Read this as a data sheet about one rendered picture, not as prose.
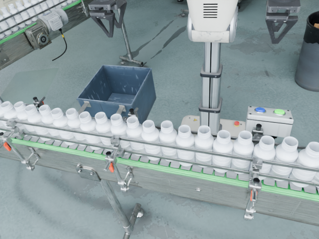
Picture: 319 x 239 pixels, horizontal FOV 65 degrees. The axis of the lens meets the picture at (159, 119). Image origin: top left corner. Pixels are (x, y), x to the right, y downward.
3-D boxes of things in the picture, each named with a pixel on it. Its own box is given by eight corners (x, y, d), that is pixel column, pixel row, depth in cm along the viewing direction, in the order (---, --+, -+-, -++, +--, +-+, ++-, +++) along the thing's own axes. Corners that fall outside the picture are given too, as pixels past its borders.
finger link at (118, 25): (102, 34, 76) (93, 2, 69) (112, 24, 81) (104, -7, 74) (122, 35, 74) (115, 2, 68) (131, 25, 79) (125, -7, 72)
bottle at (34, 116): (57, 136, 105) (39, 107, 93) (43, 144, 103) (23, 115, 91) (52, 128, 108) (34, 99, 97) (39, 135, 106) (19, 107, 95)
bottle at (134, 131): (151, 151, 93) (144, 120, 81) (137, 159, 91) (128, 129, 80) (143, 141, 97) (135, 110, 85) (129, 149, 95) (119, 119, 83)
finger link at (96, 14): (97, 40, 73) (87, 7, 67) (107, 29, 78) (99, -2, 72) (117, 41, 71) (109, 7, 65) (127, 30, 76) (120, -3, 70)
